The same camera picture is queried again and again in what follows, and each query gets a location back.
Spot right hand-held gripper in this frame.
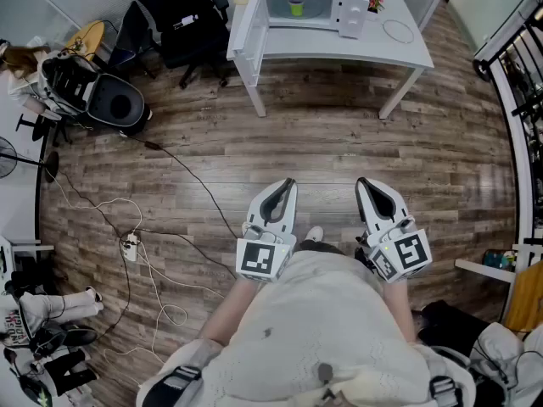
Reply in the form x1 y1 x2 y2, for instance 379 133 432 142
355 176 434 284

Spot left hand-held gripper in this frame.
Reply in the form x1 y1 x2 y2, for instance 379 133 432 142
235 177 299 283

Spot white microwave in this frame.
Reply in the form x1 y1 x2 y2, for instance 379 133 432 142
231 0 370 87

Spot person's right forearm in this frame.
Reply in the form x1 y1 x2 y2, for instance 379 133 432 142
383 278 419 345

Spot person's left forearm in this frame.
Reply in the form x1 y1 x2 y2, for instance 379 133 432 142
199 276 260 347

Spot person's black trouser leg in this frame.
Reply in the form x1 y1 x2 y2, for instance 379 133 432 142
296 239 347 257

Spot person's white sweater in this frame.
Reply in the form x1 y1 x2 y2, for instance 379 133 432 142
135 250 476 407

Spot white shelf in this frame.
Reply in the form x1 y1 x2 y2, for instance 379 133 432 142
454 243 543 309

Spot teal item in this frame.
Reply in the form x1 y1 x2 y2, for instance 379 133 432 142
483 248 517 270

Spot black bag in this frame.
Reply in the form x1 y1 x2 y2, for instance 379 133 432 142
417 299 493 355

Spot white power strip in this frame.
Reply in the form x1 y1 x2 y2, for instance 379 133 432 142
120 231 141 263

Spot white table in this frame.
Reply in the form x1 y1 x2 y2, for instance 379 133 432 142
227 0 435 120

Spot black metal railing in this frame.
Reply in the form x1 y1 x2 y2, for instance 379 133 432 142
473 2 543 270

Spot wooden board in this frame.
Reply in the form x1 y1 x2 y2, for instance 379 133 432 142
504 260 543 334

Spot clear round plate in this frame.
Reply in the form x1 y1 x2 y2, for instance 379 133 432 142
382 19 415 45

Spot white bag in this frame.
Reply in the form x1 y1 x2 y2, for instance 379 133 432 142
466 322 543 407

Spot black office chair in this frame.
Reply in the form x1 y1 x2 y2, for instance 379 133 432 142
126 0 232 91

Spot black open case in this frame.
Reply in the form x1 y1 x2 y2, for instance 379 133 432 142
41 52 153 137

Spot black floor fan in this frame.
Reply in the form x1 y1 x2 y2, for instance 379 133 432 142
0 136 60 184

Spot round yellow table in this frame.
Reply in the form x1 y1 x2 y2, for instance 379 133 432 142
65 20 106 62

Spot black cable with adapter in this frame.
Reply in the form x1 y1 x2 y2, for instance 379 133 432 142
120 131 238 239

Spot white cable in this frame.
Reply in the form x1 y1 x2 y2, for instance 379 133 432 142
54 176 145 237

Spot black grey shoulder strap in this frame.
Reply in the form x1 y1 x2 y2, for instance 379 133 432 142
428 374 464 407
142 365 204 407

